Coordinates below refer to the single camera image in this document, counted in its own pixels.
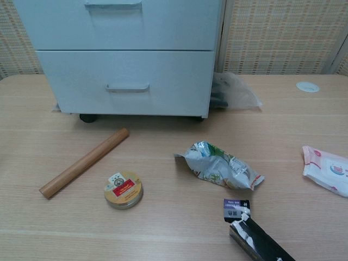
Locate black snack bar wrapper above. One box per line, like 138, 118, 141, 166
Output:
223, 198, 296, 261

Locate black caster wheel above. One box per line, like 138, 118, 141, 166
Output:
79, 113, 97, 126

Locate crumpled snack bag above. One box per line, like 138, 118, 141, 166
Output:
173, 141, 266, 192

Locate clear plastic bag, black parts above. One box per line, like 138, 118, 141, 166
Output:
210, 71, 263, 113

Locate round gold tin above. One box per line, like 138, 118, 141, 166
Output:
103, 170, 145, 210

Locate wooden rolling pin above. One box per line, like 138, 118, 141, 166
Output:
39, 128, 131, 200

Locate pink wet wipes pack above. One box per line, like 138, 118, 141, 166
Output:
301, 145, 348, 198

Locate white cabinet body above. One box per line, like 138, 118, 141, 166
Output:
12, 0, 228, 122

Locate white handled drawer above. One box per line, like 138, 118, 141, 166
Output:
13, 0, 222, 52
35, 49, 216, 116

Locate grey round cable grommet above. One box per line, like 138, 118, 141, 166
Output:
295, 81, 320, 94

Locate white handled drawer, shallow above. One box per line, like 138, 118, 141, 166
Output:
13, 0, 222, 52

